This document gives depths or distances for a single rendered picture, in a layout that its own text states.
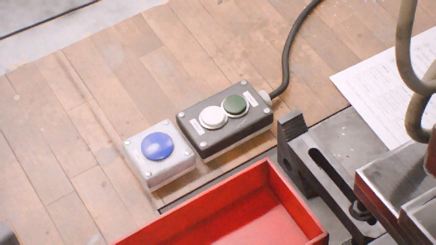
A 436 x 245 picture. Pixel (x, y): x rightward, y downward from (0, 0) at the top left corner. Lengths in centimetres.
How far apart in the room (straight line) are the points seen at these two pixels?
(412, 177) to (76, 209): 44
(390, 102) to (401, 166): 35
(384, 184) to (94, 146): 45
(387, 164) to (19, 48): 181
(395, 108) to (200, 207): 29
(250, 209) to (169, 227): 10
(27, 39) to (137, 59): 134
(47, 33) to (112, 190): 147
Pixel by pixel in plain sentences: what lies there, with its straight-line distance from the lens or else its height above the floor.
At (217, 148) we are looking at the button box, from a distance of 100.
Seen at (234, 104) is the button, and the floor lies 94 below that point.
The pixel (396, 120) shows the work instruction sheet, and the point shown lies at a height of 90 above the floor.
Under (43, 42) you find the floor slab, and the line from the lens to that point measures 243.
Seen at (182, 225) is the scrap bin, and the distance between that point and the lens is 95.
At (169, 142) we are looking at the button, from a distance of 99.
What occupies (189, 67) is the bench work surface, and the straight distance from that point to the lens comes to 111.
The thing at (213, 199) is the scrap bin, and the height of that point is 94.
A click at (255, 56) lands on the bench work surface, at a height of 90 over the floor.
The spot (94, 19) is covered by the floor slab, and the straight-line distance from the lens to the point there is 245.
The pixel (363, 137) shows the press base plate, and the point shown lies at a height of 90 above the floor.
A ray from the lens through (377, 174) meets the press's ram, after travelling 72.
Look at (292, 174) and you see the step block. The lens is 98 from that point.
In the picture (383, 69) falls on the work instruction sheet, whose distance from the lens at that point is 111.
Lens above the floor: 175
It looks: 54 degrees down
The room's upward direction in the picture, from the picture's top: 5 degrees counter-clockwise
